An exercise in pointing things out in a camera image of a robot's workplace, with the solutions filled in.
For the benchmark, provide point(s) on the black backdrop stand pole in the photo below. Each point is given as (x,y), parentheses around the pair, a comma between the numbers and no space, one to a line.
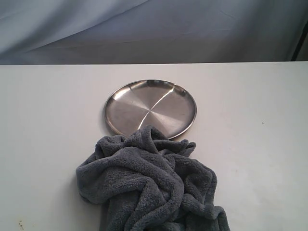
(301,41)

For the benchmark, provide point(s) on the grey-blue fleece towel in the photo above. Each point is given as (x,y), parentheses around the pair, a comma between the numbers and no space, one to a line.
(146,182)

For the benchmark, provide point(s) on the round stainless steel plate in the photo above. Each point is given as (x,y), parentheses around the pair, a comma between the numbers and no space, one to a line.
(159,103)

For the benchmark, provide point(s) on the blue-grey backdrop cloth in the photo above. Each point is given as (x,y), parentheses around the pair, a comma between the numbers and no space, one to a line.
(149,31)

